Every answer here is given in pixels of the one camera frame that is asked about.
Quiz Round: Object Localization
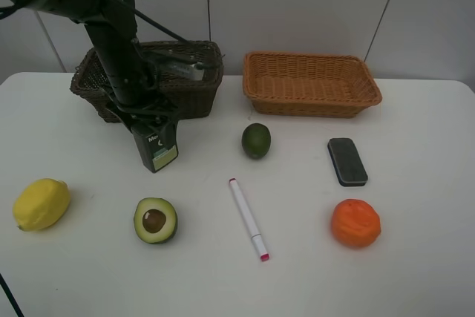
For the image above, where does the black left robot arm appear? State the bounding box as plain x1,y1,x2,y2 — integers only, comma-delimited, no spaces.
1,0,177,148

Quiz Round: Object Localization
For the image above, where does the dark green men's bottle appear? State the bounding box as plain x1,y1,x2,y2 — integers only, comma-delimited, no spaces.
131,123,179,173

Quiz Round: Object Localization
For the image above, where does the dark brown wicker basket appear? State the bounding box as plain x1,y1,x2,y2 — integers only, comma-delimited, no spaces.
71,41,223,123

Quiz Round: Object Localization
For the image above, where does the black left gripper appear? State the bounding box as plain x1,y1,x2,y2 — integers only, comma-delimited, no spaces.
105,87,178,149

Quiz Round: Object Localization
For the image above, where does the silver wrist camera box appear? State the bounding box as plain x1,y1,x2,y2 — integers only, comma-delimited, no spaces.
158,60,205,82

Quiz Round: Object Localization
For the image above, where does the orange peeled tangerine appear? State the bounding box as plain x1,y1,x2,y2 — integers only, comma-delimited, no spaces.
330,199,381,249

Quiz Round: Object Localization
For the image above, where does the green lime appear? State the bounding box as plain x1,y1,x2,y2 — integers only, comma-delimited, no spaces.
241,123,272,160

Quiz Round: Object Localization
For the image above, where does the halved avocado with pit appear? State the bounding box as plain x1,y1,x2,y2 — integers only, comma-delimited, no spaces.
134,197,178,244

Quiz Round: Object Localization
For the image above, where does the white pink marker pen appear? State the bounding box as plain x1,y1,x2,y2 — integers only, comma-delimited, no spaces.
229,178,270,262

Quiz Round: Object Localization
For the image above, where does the orange wicker basket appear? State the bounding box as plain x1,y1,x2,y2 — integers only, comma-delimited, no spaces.
243,51,382,118

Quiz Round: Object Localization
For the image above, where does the black whiteboard eraser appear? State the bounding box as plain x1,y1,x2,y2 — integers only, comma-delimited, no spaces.
327,137,368,187

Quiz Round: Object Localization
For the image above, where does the yellow lemon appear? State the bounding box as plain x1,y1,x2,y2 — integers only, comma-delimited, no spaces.
13,178,71,232

